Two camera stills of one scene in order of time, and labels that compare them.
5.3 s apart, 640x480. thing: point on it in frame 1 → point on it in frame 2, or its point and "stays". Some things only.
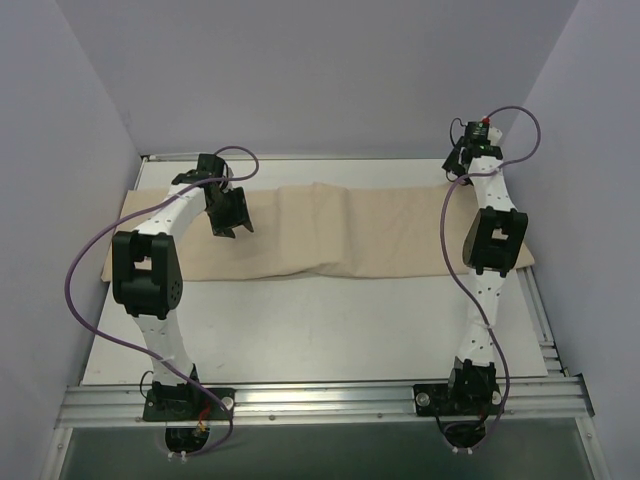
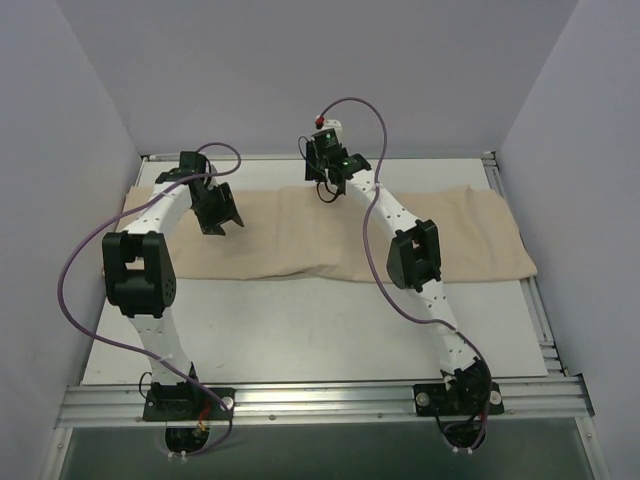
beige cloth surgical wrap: [313, 228] stays
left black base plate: [188, 404] stays
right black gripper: [451, 160] → [314, 166]
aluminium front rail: [124, 405] stays
